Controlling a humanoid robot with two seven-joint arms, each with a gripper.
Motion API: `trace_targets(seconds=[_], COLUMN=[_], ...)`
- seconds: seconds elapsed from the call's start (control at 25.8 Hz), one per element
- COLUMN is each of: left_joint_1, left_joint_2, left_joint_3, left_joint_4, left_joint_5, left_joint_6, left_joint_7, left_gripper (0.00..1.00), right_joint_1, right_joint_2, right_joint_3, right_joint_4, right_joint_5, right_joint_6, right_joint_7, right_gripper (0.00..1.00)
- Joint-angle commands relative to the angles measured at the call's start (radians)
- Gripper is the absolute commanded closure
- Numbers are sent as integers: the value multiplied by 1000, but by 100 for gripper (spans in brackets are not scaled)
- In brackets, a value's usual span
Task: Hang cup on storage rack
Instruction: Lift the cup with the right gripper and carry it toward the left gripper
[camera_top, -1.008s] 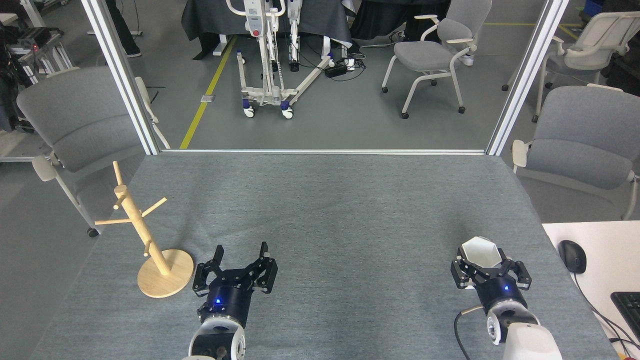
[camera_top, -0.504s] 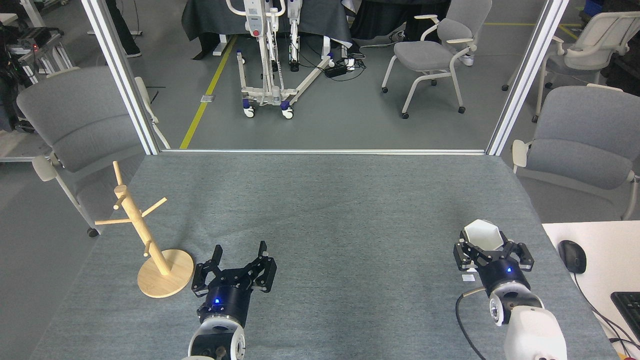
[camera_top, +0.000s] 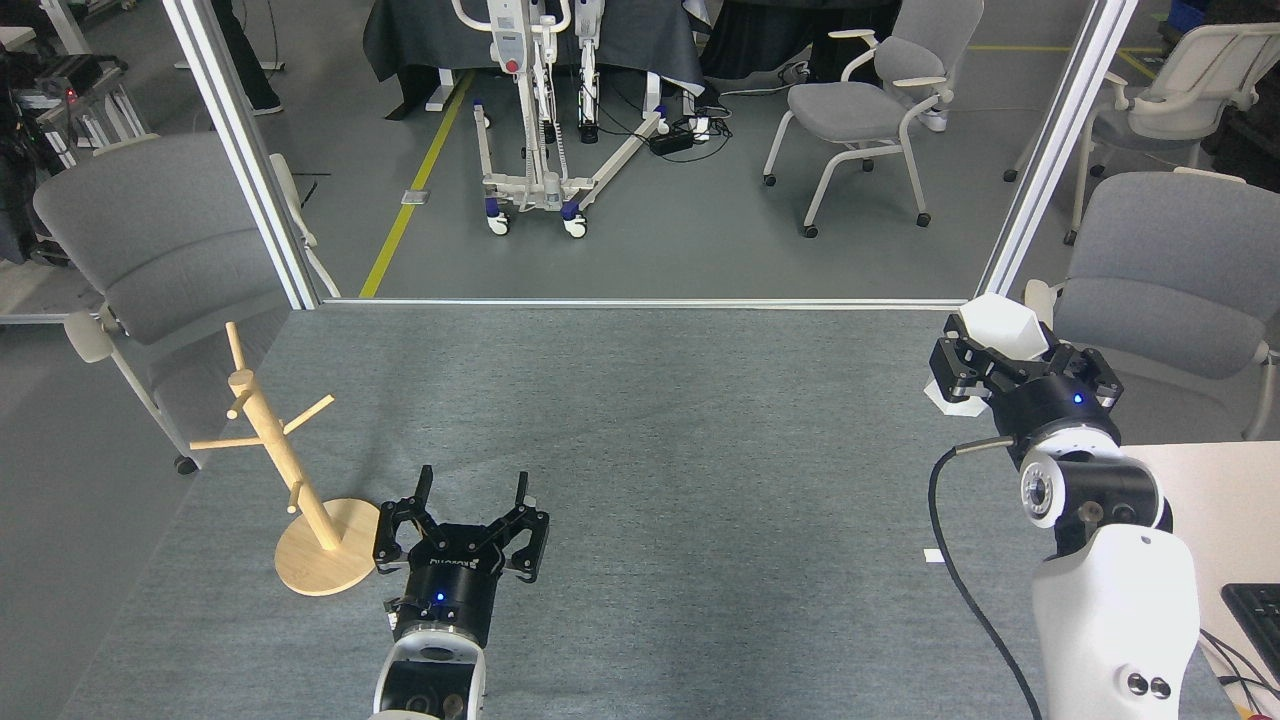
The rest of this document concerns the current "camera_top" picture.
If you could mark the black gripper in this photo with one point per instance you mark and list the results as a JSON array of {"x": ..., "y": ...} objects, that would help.
[
  {"x": 1055, "y": 405},
  {"x": 450, "y": 590}
]

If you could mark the white faceted cup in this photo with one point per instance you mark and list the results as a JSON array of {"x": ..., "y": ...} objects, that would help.
[{"x": 1005, "y": 325}]

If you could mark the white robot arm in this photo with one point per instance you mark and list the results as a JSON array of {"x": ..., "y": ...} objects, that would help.
[
  {"x": 430, "y": 680},
  {"x": 1115, "y": 620}
]

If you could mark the wooden cup rack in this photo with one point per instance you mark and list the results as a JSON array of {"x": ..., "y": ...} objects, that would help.
[{"x": 330, "y": 560}]

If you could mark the black keyboard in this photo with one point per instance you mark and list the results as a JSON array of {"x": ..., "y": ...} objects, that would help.
[{"x": 1260, "y": 620}]

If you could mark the metal floor outlet plate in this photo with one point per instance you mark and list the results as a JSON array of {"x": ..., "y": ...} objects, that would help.
[{"x": 416, "y": 197}]

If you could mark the blue box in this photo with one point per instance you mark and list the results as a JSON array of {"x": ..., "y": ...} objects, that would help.
[{"x": 1187, "y": 12}]

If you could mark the black power strip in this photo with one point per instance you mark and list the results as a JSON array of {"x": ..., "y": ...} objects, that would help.
[{"x": 670, "y": 141}]

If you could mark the white stand on wheels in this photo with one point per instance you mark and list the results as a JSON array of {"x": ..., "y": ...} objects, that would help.
[{"x": 510, "y": 45}]

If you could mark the table with black cloth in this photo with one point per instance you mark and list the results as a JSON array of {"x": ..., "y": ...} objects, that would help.
[{"x": 420, "y": 40}]

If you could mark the person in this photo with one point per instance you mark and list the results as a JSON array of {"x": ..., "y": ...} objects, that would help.
[{"x": 250, "y": 60}]

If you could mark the metal equipment cart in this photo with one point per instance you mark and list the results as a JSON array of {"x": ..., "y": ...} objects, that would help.
[{"x": 75, "y": 100}]

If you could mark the grey chair with white frame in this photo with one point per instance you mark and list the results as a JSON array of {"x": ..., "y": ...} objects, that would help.
[
  {"x": 160, "y": 250},
  {"x": 1190, "y": 90},
  {"x": 860, "y": 108},
  {"x": 1170, "y": 270}
]

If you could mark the silver frame post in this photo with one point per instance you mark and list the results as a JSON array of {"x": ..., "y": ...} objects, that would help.
[
  {"x": 1050, "y": 160},
  {"x": 245, "y": 150}
]

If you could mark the silver frame rail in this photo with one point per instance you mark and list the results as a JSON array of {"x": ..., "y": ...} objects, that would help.
[{"x": 650, "y": 303}]

